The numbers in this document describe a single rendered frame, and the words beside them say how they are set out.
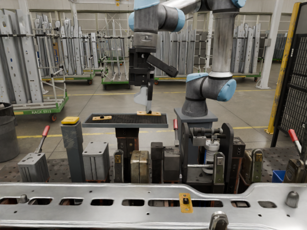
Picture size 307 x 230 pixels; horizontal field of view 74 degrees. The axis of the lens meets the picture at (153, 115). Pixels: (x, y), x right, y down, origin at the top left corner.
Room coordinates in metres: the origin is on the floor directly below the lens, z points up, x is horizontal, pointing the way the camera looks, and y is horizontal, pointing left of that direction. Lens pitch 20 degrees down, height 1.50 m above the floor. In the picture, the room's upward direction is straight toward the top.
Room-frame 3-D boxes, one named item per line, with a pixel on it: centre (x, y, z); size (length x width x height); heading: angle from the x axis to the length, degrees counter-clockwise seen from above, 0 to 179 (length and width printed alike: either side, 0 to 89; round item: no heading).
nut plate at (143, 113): (0.68, 0.02, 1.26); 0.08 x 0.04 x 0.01; 96
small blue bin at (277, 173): (0.96, -0.74, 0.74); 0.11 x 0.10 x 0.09; 89
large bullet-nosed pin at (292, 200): (0.52, -0.44, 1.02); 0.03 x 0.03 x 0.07
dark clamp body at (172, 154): (0.72, -0.08, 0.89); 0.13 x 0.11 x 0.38; 179
